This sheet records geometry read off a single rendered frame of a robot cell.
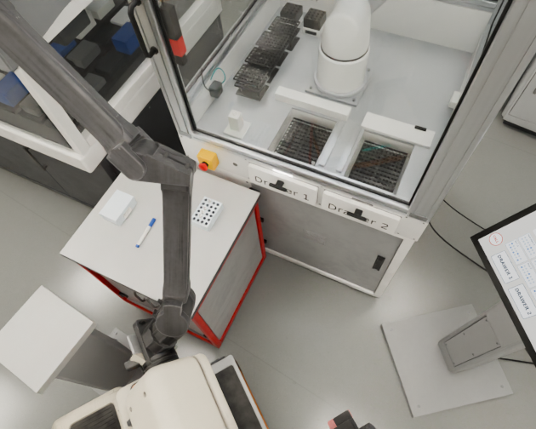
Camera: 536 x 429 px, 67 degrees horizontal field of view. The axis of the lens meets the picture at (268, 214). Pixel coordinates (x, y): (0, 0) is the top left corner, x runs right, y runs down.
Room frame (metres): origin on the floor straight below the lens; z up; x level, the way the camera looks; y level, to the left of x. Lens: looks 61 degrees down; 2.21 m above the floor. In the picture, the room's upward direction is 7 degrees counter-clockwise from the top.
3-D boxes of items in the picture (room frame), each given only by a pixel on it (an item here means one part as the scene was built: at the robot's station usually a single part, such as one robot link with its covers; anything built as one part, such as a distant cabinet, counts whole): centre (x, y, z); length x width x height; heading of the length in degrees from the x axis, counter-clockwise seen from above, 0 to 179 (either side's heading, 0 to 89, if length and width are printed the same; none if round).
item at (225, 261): (0.82, 0.44, 0.38); 0.62 x 0.58 x 0.76; 59
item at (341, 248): (1.25, -0.36, 0.40); 1.03 x 0.95 x 0.80; 59
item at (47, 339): (0.41, 0.88, 0.38); 0.30 x 0.30 x 0.76; 52
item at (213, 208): (0.83, 0.25, 0.78); 0.12 x 0.08 x 0.04; 149
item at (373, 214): (0.70, -0.34, 0.87); 0.29 x 0.02 x 0.11; 59
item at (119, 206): (0.90, 0.61, 0.79); 0.13 x 0.09 x 0.05; 148
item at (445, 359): (0.27, -0.80, 0.51); 0.50 x 0.45 x 1.02; 96
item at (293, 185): (0.87, -0.07, 0.87); 0.29 x 0.02 x 0.11; 59
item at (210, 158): (1.03, 0.22, 0.88); 0.07 x 0.05 x 0.07; 59
